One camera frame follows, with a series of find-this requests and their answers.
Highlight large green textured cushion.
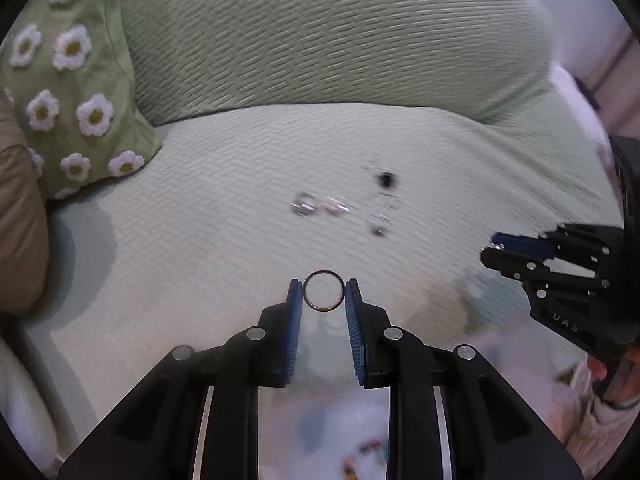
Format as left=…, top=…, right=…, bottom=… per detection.
left=118, top=0, right=557, bottom=129

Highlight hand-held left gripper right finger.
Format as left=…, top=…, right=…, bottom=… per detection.
left=345, top=279, right=584, bottom=480

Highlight person's right hand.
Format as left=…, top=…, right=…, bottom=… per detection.
left=588, top=356, right=632, bottom=408

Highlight thin metal ring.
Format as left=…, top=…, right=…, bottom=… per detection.
left=303, top=269, right=346, bottom=311

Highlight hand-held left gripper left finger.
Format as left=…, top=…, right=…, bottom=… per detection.
left=57, top=278, right=304, bottom=480

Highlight brown cushion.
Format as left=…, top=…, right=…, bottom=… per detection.
left=0, top=89, right=51, bottom=317

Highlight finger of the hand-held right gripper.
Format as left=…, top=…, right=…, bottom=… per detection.
left=491, top=231, right=563, bottom=261
left=479, top=246, right=553, bottom=287

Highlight white cushion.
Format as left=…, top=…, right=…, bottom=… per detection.
left=0, top=319, right=68, bottom=473

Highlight green daisy pillow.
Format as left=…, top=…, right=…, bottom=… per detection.
left=0, top=0, right=164, bottom=201

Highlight person's right forearm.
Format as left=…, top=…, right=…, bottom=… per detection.
left=557, top=360, right=640, bottom=463

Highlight silver ring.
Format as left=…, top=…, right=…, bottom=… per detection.
left=290, top=192, right=318, bottom=217

